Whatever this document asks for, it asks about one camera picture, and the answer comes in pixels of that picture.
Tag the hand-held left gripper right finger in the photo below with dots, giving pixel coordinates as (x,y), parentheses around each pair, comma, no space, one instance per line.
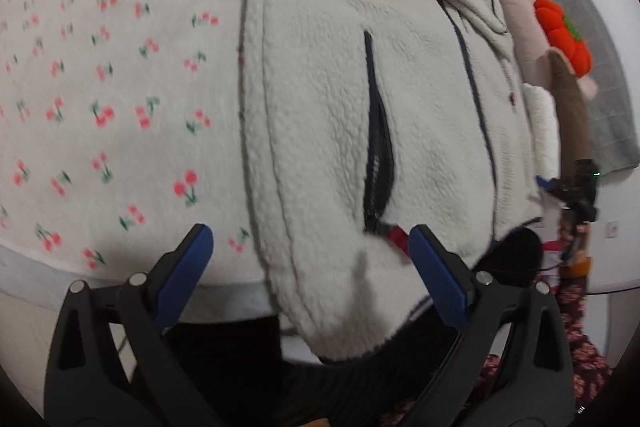
(437,277)

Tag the cherry print bed sheet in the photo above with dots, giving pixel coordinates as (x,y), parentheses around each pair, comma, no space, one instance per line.
(100,57)

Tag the beige plush with orange pumpkin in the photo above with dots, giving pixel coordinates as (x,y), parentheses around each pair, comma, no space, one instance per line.
(520,17)

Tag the white wall outlet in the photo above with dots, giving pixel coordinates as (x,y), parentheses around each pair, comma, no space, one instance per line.
(612,229)

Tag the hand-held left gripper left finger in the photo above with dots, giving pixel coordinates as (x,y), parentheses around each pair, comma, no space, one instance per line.
(182,267)

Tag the person's black pants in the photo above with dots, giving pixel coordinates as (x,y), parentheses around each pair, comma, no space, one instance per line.
(240,367)

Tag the brown plush piece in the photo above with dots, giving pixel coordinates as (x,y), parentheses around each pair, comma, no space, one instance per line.
(570,117)

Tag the white fleece jacket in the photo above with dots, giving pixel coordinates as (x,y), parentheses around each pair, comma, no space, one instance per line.
(310,107)

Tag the orange plush tomato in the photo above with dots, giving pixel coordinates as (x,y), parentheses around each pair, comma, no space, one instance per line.
(562,37)

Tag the white fluffy cloth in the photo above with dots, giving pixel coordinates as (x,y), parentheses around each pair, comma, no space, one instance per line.
(542,127)

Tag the grey knitted blanket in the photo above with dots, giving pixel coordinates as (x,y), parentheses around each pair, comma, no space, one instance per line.
(600,117)

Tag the person's right forearm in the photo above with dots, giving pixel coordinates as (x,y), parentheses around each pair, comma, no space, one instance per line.
(581,266)

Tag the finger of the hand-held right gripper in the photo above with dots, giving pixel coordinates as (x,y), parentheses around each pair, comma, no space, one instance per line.
(544,182)

